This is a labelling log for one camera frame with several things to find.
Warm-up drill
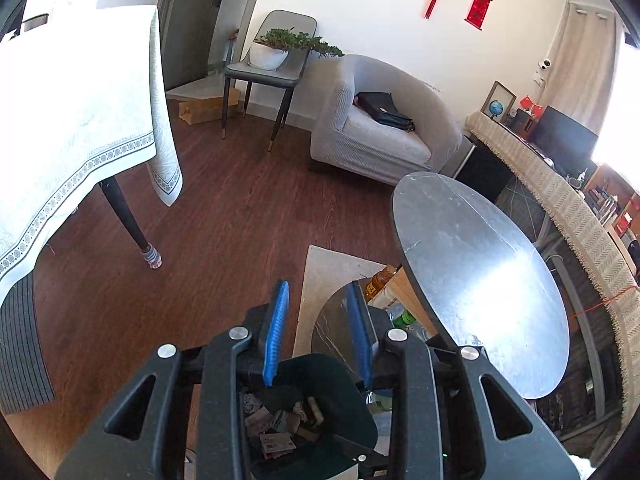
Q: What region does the dark green trash bin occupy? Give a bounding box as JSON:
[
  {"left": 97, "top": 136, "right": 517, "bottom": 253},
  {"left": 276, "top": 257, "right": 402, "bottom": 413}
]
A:
[{"left": 240, "top": 353, "right": 378, "bottom": 479}]

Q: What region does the green glass bottle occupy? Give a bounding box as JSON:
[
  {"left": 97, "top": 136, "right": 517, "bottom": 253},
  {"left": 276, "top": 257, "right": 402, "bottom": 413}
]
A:
[{"left": 393, "top": 310, "right": 416, "bottom": 328}]

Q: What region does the wooden round side shelf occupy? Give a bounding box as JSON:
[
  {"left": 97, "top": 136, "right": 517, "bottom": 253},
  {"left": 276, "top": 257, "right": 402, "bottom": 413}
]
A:
[{"left": 367, "top": 266, "right": 438, "bottom": 338}]

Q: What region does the amber tea bottle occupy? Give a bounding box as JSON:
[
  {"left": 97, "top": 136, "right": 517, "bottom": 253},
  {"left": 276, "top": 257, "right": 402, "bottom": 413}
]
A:
[{"left": 364, "top": 264, "right": 396, "bottom": 302}]

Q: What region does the cream floor rug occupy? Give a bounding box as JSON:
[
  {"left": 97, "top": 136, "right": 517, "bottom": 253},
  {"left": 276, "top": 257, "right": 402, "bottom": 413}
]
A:
[{"left": 293, "top": 245, "right": 384, "bottom": 356}]

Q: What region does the black table leg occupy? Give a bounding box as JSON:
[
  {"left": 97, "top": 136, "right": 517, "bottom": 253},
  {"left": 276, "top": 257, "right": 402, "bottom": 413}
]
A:
[{"left": 99, "top": 177, "right": 163, "bottom": 270}]

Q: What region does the grey striped floor mat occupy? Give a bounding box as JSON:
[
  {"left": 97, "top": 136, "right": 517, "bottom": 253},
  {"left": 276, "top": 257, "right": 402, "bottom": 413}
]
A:
[{"left": 0, "top": 273, "right": 55, "bottom": 415}]

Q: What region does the beige lace cabinet cloth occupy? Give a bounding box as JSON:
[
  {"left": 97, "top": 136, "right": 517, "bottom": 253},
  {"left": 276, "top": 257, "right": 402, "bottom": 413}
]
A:
[{"left": 465, "top": 112, "right": 639, "bottom": 420}]

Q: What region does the grey fabric armchair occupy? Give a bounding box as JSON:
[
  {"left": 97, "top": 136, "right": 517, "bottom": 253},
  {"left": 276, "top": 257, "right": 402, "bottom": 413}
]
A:
[{"left": 310, "top": 54, "right": 463, "bottom": 184}]

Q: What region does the cardboard box on floor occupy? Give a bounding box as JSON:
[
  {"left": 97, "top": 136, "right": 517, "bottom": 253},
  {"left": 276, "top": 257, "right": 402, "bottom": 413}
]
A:
[{"left": 179, "top": 88, "right": 241, "bottom": 125}]

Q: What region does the black handbag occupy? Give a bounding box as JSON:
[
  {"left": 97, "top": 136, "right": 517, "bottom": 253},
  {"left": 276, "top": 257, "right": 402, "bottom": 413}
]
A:
[{"left": 354, "top": 92, "right": 416, "bottom": 132}]

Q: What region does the black monitor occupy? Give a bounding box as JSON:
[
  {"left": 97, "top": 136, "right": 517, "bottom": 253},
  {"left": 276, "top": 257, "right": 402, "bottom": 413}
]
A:
[{"left": 528, "top": 106, "right": 598, "bottom": 178}]

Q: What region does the framed globe picture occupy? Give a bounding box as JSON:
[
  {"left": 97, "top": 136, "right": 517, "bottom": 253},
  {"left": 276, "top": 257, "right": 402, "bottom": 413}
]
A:
[{"left": 480, "top": 80, "right": 516, "bottom": 122}]

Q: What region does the grey dining chair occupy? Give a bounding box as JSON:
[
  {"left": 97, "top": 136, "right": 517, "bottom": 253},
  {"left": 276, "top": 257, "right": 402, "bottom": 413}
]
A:
[{"left": 221, "top": 10, "right": 317, "bottom": 151}]

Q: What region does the white patterned tablecloth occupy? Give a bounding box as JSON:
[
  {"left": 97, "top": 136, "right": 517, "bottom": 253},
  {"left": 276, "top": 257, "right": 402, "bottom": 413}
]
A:
[{"left": 1, "top": 6, "right": 183, "bottom": 294}]

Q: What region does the potted green plant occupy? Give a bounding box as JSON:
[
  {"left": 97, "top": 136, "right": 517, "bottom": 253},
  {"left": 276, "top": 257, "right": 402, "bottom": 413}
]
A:
[{"left": 248, "top": 28, "right": 344, "bottom": 72}]

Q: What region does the beige curtain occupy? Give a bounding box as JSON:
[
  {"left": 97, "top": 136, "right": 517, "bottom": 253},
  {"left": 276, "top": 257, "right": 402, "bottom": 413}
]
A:
[{"left": 538, "top": 1, "right": 624, "bottom": 134}]

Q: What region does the grey door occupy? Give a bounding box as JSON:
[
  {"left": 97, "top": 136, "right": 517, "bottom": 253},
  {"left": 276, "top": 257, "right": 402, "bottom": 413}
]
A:
[{"left": 158, "top": 0, "right": 257, "bottom": 90}]

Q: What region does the red hanging wall decoration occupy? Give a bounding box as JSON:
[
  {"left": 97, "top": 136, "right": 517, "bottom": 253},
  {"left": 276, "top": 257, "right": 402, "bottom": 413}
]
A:
[{"left": 465, "top": 0, "right": 492, "bottom": 30}]

